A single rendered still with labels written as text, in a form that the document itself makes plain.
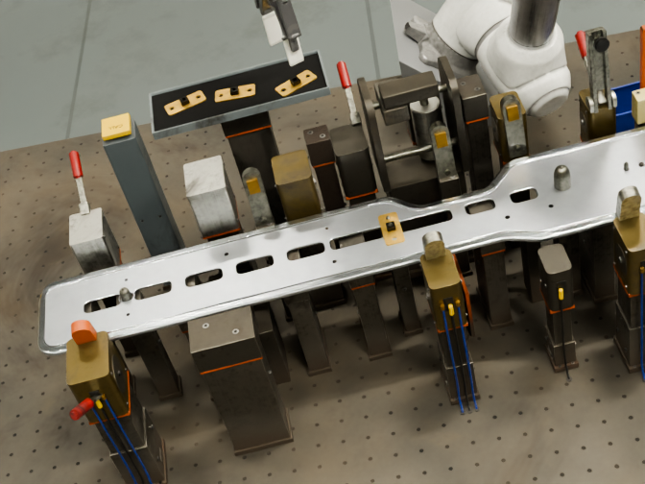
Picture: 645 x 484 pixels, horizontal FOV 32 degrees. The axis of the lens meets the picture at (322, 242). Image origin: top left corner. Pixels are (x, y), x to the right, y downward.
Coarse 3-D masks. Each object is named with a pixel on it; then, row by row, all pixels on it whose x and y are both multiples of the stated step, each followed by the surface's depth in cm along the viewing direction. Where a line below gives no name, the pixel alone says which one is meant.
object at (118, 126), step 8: (104, 120) 234; (112, 120) 233; (120, 120) 233; (128, 120) 232; (104, 128) 232; (112, 128) 231; (120, 128) 231; (128, 128) 230; (104, 136) 230; (112, 136) 230
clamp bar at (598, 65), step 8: (592, 32) 214; (600, 32) 214; (592, 40) 215; (600, 40) 211; (608, 40) 211; (592, 48) 215; (600, 48) 212; (592, 56) 216; (600, 56) 217; (608, 56) 216; (592, 64) 217; (600, 64) 218; (608, 64) 217; (592, 72) 218; (600, 72) 219; (608, 72) 218; (592, 80) 219; (600, 80) 220; (608, 80) 219; (592, 88) 220; (600, 88) 221; (608, 88) 220; (592, 96) 221; (608, 96) 221; (608, 104) 222
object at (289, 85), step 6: (306, 72) 231; (294, 78) 229; (300, 78) 230; (306, 78) 230; (312, 78) 229; (282, 84) 230; (288, 84) 230; (294, 84) 228; (300, 84) 229; (306, 84) 229; (276, 90) 229; (288, 90) 228; (294, 90) 228; (282, 96) 227
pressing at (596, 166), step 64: (640, 128) 224; (512, 192) 219; (576, 192) 215; (640, 192) 212; (192, 256) 223; (256, 256) 220; (320, 256) 217; (384, 256) 213; (64, 320) 218; (128, 320) 215
